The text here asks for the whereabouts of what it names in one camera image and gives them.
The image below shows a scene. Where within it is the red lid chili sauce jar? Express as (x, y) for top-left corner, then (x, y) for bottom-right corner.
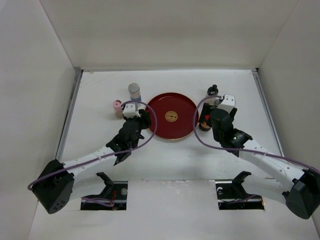
(199, 114), (212, 132)

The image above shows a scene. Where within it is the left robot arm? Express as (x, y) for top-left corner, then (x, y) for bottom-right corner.
(28, 109), (158, 214)

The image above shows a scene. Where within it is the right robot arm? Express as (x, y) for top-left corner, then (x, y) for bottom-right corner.
(199, 103), (320, 220)

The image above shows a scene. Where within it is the black knob white grinder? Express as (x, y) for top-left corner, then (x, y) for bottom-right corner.
(204, 84), (219, 106)

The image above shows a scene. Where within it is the red round tray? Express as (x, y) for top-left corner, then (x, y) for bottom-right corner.
(145, 92), (199, 140)

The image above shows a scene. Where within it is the silver lid blue label bottle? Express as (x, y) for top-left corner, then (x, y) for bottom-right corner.
(128, 83), (142, 102)

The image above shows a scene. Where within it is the pink lid spice bottle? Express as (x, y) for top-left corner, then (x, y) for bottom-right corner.
(112, 100), (123, 119)

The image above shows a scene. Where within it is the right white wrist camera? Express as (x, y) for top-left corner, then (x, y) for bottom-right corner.
(217, 94), (236, 113)

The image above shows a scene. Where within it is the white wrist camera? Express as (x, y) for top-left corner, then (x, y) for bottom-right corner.
(217, 94), (236, 113)
(122, 102), (140, 118)

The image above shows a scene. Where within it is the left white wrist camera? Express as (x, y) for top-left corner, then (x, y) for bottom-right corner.
(122, 102), (140, 118)

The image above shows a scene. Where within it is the right metal frame rail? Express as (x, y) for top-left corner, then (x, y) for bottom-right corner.
(251, 68), (284, 157)

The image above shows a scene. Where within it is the metal frame rail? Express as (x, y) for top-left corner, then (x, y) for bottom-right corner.
(251, 68), (284, 157)
(54, 67), (84, 161)

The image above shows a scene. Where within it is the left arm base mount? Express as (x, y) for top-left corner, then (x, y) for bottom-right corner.
(80, 172), (129, 211)

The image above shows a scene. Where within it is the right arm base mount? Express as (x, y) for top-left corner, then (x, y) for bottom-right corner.
(215, 171), (265, 211)

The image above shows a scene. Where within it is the left metal frame rail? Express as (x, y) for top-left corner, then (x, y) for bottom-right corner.
(54, 67), (84, 161)

